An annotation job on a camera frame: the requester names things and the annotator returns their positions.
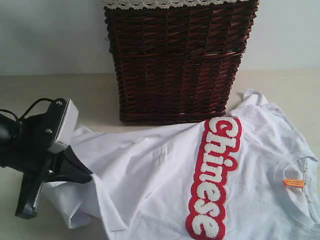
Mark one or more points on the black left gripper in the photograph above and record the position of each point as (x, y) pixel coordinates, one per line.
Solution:
(24, 147)

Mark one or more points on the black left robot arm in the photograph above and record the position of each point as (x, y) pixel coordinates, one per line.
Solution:
(27, 146)

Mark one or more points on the white t-shirt with red lettering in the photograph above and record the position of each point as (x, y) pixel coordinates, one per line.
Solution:
(220, 179)

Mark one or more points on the dark brown wicker basket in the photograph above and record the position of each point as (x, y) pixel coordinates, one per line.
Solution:
(177, 65)

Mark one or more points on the orange garment tag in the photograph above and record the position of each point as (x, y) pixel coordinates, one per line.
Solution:
(294, 183)

